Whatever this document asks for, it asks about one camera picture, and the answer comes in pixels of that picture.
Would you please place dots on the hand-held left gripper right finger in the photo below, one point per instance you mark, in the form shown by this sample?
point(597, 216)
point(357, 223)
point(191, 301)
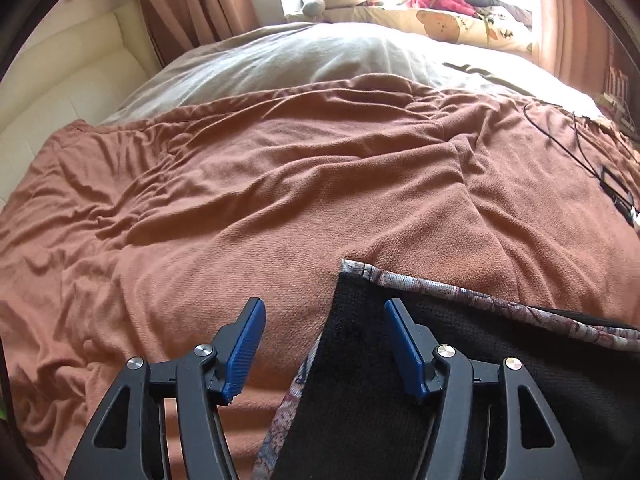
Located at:
point(405, 350)

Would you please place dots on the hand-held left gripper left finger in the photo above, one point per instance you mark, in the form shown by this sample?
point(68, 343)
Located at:
point(245, 350)

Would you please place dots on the black pants with patterned lining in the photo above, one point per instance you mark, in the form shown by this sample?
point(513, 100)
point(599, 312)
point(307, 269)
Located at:
point(360, 410)

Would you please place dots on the brown fleece blanket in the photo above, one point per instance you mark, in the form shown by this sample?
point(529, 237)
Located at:
point(250, 185)

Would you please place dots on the small black charger device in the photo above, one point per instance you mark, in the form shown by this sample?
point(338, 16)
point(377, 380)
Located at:
point(616, 191)

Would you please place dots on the yellow bear-print pillow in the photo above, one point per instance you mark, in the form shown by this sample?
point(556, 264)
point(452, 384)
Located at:
point(440, 25)

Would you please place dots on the white padded headboard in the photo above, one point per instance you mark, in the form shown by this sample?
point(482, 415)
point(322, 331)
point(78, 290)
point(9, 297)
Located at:
point(65, 75)

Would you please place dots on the white nightstand with clutter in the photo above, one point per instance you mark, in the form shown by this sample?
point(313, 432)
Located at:
point(617, 90)

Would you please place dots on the brown curtain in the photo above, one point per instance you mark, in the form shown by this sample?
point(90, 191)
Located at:
point(195, 5)
point(570, 25)

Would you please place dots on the red cloth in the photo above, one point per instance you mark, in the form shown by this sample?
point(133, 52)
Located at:
point(442, 2)

